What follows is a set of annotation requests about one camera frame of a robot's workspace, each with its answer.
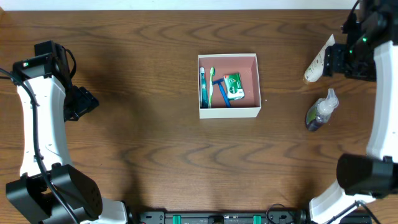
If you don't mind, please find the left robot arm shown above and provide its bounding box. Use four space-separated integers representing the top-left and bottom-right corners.
6 53 128 223

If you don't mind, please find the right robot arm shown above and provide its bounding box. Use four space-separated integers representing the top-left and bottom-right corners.
299 0 397 223

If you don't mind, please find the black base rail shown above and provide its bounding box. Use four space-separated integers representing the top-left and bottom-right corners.
137 209 311 224

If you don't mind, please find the green white toothbrush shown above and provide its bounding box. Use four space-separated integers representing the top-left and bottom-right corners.
208 67 215 108

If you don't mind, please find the red teal toothpaste tube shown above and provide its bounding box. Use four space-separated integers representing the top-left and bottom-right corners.
199 67 208 108

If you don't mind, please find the white leaf-print lotion tube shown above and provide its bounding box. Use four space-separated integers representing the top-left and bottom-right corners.
303 34 335 84

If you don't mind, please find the clear foam pump bottle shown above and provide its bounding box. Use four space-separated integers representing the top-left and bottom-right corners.
305 88 339 131

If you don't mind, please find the blue disposable razor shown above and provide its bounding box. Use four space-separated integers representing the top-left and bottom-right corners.
213 79 231 108

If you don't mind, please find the green soap bar pack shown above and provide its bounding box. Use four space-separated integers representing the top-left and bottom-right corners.
223 73 245 100

